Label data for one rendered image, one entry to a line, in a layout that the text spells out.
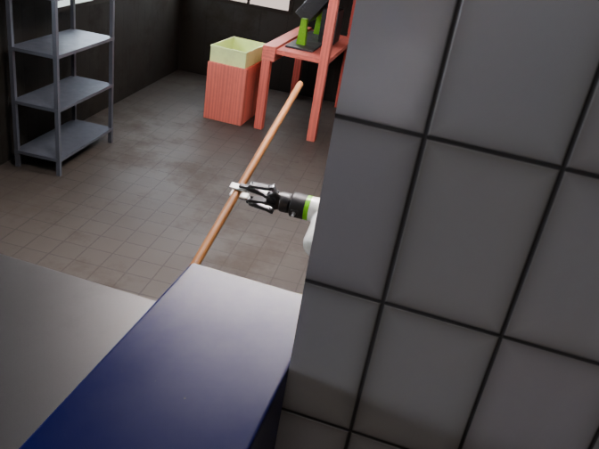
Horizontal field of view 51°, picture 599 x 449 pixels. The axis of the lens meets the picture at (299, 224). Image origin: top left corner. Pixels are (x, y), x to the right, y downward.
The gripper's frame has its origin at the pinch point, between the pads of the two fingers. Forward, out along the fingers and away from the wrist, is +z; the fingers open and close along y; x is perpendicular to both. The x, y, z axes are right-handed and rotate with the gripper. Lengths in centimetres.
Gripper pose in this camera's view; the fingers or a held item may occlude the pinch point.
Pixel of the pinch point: (239, 191)
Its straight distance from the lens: 235.5
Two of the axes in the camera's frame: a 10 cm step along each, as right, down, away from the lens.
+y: -0.6, 7.1, 7.0
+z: -9.5, -2.4, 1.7
